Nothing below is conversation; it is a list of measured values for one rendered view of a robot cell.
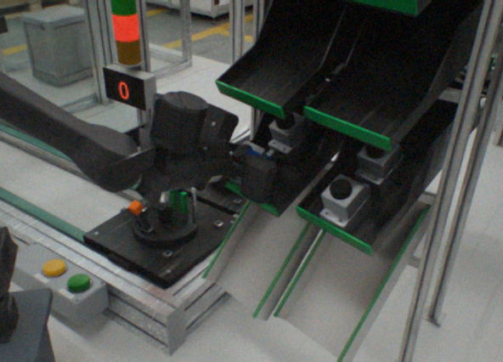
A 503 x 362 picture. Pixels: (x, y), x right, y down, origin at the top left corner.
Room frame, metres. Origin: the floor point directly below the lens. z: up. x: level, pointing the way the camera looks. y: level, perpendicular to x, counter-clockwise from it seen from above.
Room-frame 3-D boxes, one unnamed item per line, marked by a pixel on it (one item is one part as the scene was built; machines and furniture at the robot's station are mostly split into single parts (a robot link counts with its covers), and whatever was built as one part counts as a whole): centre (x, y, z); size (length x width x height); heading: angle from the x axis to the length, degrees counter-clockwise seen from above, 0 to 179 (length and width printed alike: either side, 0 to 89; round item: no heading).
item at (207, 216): (0.92, 0.18, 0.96); 0.24 x 0.24 x 0.02; 56
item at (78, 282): (0.75, 0.31, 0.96); 0.04 x 0.04 x 0.02
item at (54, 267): (0.79, 0.37, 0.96); 0.04 x 0.04 x 0.02
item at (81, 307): (0.79, 0.37, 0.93); 0.21 x 0.07 x 0.06; 56
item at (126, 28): (1.12, 0.27, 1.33); 0.05 x 0.05 x 0.05
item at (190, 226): (0.92, 0.18, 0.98); 0.14 x 0.14 x 0.02
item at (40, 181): (1.10, 0.41, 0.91); 0.84 x 0.28 x 0.10; 56
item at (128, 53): (1.12, 0.27, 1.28); 0.05 x 0.05 x 0.05
